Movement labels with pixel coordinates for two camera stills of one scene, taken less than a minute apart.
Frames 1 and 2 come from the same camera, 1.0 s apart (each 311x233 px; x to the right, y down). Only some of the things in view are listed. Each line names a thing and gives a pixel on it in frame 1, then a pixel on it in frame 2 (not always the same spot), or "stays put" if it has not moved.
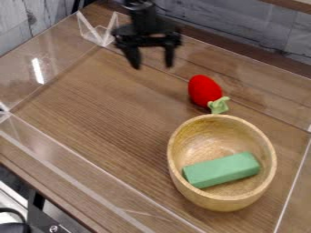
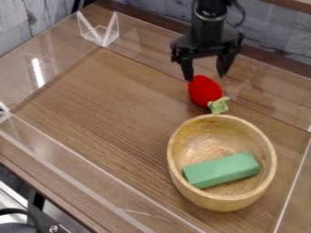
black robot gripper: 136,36 → 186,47
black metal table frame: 40,221 stays put
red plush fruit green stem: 206,93 stays put
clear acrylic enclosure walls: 188,149 stays put
